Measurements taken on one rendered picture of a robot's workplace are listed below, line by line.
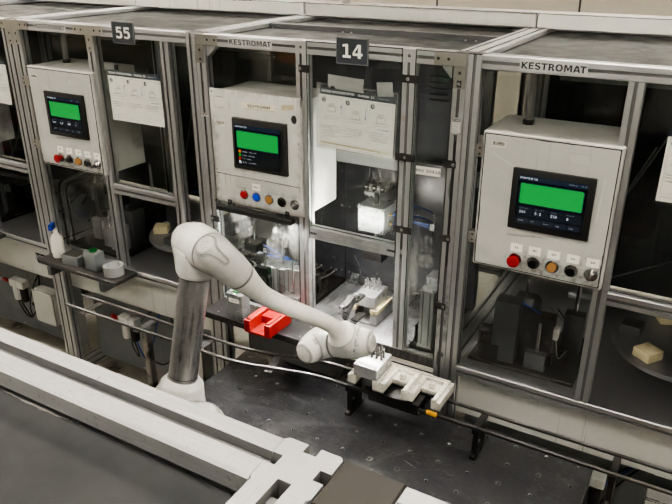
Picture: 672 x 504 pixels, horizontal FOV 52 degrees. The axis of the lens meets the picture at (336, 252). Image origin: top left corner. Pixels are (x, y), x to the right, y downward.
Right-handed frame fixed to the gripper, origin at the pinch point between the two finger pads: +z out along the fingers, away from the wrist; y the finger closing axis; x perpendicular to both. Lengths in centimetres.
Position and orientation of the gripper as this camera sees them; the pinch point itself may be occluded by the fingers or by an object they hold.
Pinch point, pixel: (359, 306)
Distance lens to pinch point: 277.1
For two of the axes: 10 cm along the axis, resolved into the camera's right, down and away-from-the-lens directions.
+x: -8.6, -2.0, 4.6
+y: 0.0, -9.1, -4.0
